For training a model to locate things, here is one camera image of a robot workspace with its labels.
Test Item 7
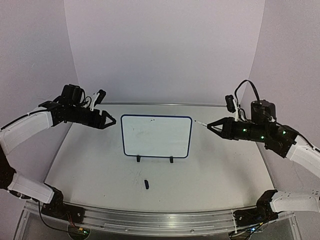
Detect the left base cable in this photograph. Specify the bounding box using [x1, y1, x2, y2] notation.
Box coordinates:
[38, 204, 86, 236]

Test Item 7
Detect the right camera black cable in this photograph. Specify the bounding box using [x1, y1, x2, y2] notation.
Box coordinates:
[234, 79, 262, 106]

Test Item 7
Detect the dark blue marker cap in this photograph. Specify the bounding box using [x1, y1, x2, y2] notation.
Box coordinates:
[144, 179, 150, 190]

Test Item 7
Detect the blue framed whiteboard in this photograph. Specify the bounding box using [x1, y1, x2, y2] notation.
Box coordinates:
[120, 114, 193, 159]

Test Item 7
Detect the left black whiteboard foot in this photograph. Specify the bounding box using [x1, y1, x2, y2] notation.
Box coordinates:
[136, 155, 141, 163]

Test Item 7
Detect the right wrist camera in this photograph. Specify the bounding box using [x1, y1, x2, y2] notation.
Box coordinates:
[225, 95, 240, 122]

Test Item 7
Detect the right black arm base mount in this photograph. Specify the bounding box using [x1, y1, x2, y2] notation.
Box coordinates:
[232, 205, 279, 227]

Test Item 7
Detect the white whiteboard marker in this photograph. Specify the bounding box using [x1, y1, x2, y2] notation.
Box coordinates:
[194, 120, 208, 127]

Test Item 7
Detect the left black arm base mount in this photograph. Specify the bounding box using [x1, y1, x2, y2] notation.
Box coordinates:
[40, 198, 85, 224]

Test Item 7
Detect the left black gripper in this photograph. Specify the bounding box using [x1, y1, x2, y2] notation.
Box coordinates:
[68, 104, 116, 129]

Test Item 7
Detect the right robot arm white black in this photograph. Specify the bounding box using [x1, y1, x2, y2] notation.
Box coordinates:
[205, 100, 320, 213]

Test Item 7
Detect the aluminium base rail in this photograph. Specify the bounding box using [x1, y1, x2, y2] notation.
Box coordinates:
[23, 199, 295, 237]

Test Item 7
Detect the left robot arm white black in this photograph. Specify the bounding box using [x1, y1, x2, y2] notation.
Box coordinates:
[0, 84, 117, 218]

